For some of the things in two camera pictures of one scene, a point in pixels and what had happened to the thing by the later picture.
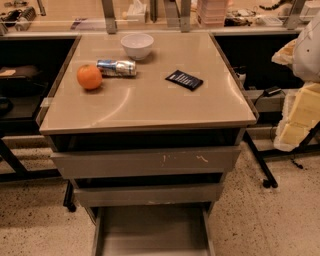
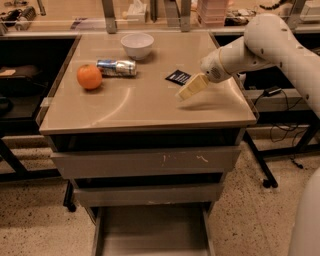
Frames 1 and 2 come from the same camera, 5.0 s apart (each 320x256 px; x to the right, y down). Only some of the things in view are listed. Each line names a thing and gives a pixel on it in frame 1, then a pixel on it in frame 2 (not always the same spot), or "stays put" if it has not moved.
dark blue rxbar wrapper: x=184 y=80 stays put
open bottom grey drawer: x=156 y=230 stays put
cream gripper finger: x=301 y=111 to x=212 y=66
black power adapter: x=271 y=91 stays put
